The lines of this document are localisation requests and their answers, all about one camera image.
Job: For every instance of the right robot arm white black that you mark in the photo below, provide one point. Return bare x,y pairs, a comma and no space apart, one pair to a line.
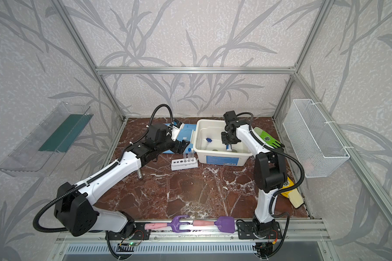
269,167

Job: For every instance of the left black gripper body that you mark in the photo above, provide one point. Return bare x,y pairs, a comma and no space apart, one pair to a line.
176,145

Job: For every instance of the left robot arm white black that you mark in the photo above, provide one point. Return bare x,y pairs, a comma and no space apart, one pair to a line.
74,209

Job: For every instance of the white plastic storage bin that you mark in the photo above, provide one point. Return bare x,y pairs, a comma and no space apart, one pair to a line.
207,144

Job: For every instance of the green mat in shelf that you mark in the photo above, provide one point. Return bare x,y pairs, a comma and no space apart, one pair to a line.
66,133

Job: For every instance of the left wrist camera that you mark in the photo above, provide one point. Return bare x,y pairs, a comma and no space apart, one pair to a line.
175,127

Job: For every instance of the white wire mesh basket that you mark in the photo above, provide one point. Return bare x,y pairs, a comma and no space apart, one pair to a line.
313,139

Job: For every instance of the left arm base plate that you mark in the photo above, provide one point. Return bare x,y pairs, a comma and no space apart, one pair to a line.
135,232

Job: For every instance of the white test tube rack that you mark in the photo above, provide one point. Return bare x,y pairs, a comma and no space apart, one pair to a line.
183,164

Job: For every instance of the clear acrylic wall shelf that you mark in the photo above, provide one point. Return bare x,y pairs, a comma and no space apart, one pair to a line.
25,160

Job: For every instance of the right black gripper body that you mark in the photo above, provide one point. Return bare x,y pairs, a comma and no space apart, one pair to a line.
228,135

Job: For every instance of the purple garden spade pink handle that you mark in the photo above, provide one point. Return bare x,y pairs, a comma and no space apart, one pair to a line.
225,224

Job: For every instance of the metal garden trowel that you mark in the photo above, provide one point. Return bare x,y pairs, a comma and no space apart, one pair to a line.
139,174

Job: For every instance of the green black work glove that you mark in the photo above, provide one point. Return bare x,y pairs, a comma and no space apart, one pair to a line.
268,139

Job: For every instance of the purple garden fork pink handle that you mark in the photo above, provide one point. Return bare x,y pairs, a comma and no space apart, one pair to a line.
174,224

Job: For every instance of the yellow black work glove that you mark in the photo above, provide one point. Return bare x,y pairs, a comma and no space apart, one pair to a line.
294,196

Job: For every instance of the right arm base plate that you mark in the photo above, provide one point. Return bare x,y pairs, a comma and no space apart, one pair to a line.
256,230

